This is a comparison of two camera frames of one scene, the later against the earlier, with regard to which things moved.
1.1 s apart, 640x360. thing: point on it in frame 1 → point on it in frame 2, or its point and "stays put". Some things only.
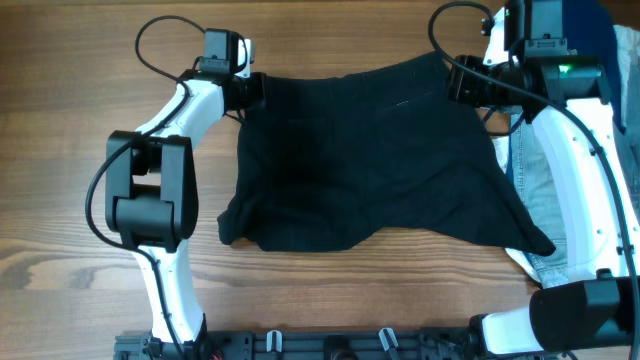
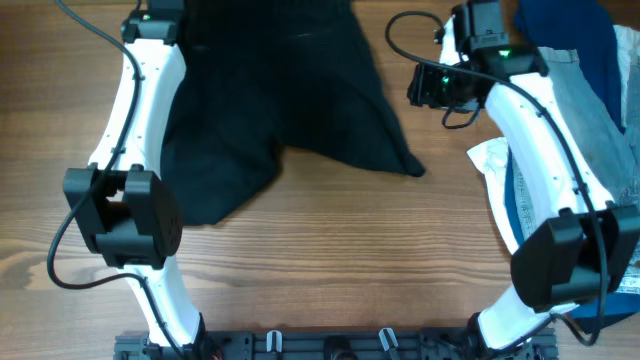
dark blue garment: [588, 30] stays put
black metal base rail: [319, 345] stays put
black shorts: [328, 162] → [258, 76]
